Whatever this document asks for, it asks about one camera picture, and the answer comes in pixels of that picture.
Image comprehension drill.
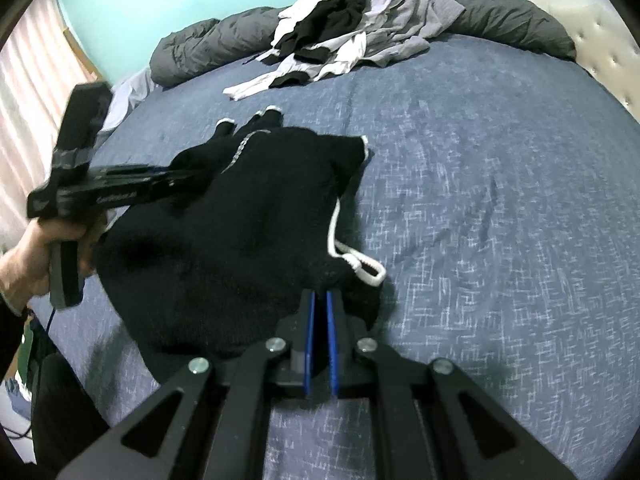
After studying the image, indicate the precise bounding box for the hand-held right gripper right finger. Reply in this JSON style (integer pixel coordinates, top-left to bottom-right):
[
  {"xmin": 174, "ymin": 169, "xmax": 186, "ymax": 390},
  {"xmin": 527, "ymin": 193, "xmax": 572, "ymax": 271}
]
[{"xmin": 326, "ymin": 290, "xmax": 578, "ymax": 480}]

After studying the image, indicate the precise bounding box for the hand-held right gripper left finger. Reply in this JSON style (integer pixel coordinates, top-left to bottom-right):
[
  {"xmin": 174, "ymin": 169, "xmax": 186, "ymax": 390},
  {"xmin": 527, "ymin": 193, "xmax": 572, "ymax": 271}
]
[{"xmin": 55, "ymin": 289, "xmax": 317, "ymax": 480}]

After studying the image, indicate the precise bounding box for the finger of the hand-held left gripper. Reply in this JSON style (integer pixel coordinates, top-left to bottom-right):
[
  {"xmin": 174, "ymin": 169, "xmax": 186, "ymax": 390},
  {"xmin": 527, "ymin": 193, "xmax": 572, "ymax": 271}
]
[{"xmin": 142, "ymin": 165, "xmax": 213, "ymax": 195}]

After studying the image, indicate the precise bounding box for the black sweater with white trim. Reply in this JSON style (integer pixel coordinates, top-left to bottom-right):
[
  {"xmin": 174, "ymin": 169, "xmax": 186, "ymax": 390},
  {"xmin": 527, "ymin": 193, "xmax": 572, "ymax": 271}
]
[{"xmin": 95, "ymin": 106, "xmax": 388, "ymax": 387}]

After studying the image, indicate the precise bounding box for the person's left hand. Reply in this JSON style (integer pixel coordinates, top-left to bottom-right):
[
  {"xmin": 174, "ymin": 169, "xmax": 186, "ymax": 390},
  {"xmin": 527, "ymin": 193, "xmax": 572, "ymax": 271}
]
[{"xmin": 0, "ymin": 209, "xmax": 110, "ymax": 313}]

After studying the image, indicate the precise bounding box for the pink curtain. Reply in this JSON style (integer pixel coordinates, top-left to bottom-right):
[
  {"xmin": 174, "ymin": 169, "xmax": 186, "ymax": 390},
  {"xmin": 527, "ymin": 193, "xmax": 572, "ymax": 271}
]
[{"xmin": 0, "ymin": 0, "xmax": 101, "ymax": 251}]

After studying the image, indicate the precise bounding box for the pale lilac pillow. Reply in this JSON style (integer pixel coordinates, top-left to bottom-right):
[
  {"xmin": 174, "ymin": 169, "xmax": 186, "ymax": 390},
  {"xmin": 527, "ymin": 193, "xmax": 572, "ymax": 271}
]
[{"xmin": 100, "ymin": 67, "xmax": 163, "ymax": 133}]

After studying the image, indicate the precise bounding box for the wooden furniture edge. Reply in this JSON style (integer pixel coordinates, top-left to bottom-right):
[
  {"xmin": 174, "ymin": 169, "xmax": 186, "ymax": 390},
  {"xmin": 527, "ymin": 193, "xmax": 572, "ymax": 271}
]
[{"xmin": 62, "ymin": 27, "xmax": 108, "ymax": 83}]

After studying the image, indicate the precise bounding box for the white and black garment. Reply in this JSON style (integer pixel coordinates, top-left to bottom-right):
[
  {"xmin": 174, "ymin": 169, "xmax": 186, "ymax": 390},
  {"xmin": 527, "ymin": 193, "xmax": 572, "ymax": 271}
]
[{"xmin": 222, "ymin": 0, "xmax": 396, "ymax": 102}]

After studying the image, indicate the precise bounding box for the dark grey duvet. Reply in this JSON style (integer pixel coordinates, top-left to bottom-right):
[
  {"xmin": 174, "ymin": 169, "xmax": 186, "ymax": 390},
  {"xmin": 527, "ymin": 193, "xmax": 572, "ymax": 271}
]
[{"xmin": 150, "ymin": 0, "xmax": 578, "ymax": 92}]

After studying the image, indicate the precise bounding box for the blue bed cover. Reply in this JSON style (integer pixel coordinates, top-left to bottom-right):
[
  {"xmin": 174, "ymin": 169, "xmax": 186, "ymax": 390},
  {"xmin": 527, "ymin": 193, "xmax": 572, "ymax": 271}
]
[{"xmin": 30, "ymin": 32, "xmax": 640, "ymax": 480}]

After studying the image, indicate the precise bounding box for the person's dark trouser leg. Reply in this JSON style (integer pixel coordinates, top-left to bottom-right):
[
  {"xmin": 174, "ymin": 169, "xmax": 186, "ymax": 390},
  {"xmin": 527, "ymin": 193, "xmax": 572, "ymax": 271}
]
[{"xmin": 31, "ymin": 354, "xmax": 117, "ymax": 473}]

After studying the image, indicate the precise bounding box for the light grey garment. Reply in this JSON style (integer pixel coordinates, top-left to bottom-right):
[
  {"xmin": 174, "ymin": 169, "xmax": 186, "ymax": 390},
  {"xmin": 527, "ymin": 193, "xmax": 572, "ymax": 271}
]
[{"xmin": 345, "ymin": 0, "xmax": 467, "ymax": 70}]

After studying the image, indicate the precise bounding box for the white tufted headboard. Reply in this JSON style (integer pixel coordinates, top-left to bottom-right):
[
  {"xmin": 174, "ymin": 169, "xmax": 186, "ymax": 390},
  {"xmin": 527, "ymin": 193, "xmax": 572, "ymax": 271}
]
[{"xmin": 522, "ymin": 0, "xmax": 640, "ymax": 126}]

